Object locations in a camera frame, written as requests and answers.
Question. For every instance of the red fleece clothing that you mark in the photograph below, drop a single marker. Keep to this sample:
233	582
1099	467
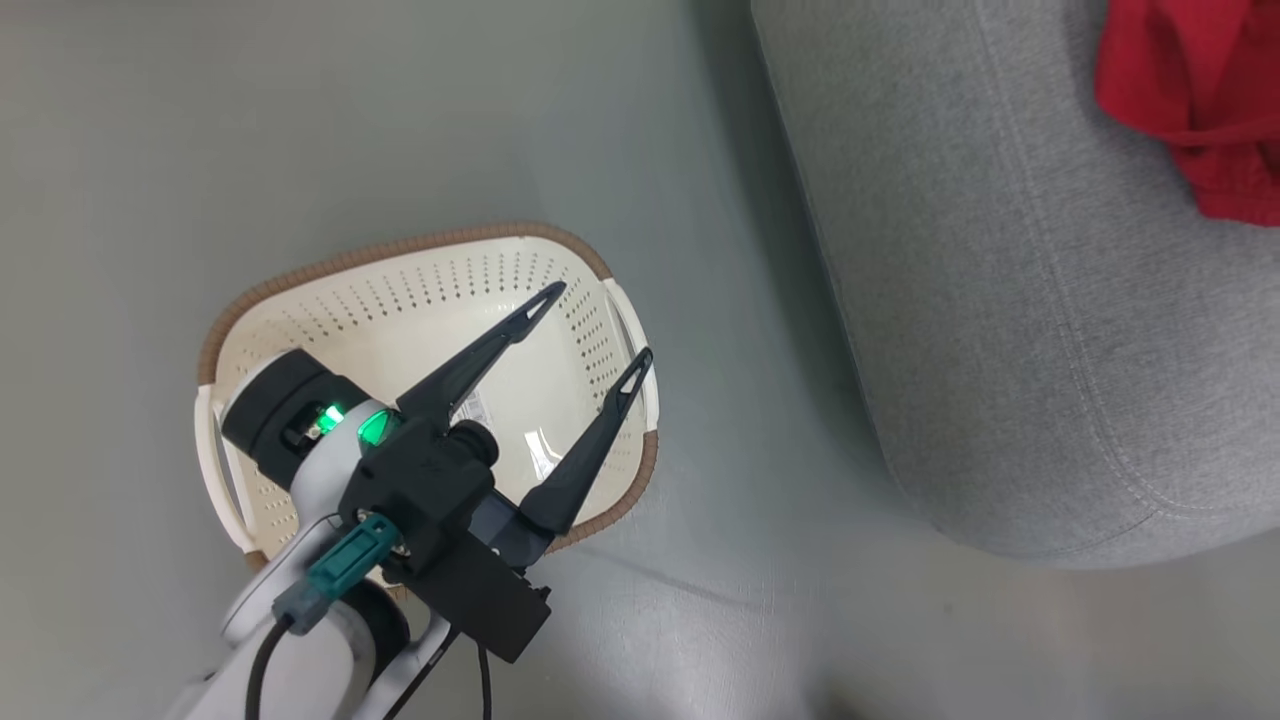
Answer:
1180	70

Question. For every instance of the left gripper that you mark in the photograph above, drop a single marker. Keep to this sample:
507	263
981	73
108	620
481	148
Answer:
320	450

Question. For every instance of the cream perforated laundry basket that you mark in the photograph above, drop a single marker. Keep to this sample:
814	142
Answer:
400	320

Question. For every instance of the black wrist camera unit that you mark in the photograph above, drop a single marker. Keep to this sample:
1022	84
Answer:
430	490

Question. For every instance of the white label sticker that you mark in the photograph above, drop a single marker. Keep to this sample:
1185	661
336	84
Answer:
473	408

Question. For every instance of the grey fabric sofa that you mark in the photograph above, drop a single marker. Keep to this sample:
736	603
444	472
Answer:
1000	300

